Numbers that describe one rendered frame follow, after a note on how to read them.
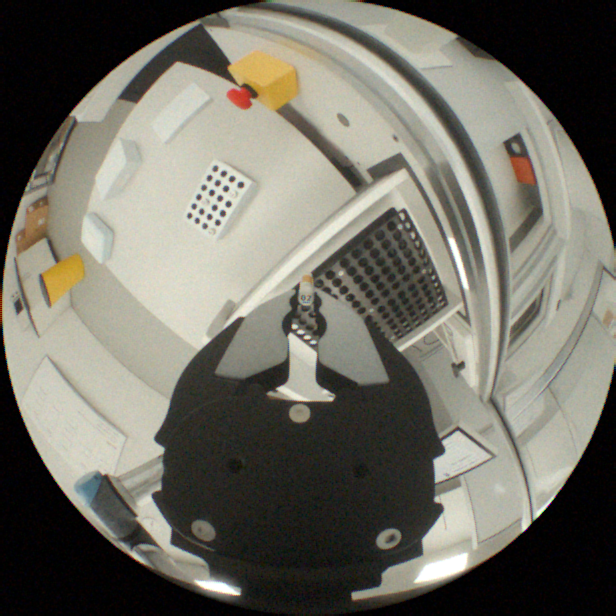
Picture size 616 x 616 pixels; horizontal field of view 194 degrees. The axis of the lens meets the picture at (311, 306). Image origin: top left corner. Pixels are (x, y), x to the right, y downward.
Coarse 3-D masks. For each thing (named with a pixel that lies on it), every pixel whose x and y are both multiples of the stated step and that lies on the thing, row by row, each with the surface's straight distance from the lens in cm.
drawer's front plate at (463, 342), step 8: (448, 320) 42; (456, 320) 41; (456, 328) 40; (464, 328) 40; (456, 336) 43; (464, 336) 39; (448, 344) 57; (456, 344) 48; (464, 344) 41; (472, 344) 42; (456, 352) 54; (464, 352) 45; (472, 352) 44; (456, 360) 61; (464, 360) 50; (472, 360) 48; (464, 368) 56; (472, 368) 52; (464, 376) 64; (472, 376) 57; (472, 384) 62
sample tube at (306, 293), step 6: (306, 276) 16; (306, 282) 15; (312, 282) 15; (300, 288) 14; (306, 288) 13; (312, 288) 14; (300, 294) 13; (306, 294) 13; (312, 294) 13; (300, 300) 13; (306, 300) 13; (312, 300) 13
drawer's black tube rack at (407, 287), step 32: (384, 224) 22; (352, 256) 22; (384, 256) 23; (416, 256) 25; (320, 288) 23; (352, 288) 23; (384, 288) 25; (416, 288) 27; (384, 320) 28; (416, 320) 31
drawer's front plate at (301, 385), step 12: (228, 300) 35; (228, 312) 33; (216, 324) 30; (204, 336) 28; (300, 360) 40; (300, 372) 38; (312, 372) 41; (288, 384) 34; (300, 384) 36; (312, 384) 39; (300, 396) 35; (312, 396) 38; (324, 396) 41
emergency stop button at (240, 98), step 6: (234, 90) 28; (240, 90) 29; (246, 90) 28; (228, 96) 28; (234, 96) 27; (240, 96) 27; (246, 96) 27; (252, 96) 29; (234, 102) 28; (240, 102) 27; (246, 102) 27; (240, 108) 29; (246, 108) 28
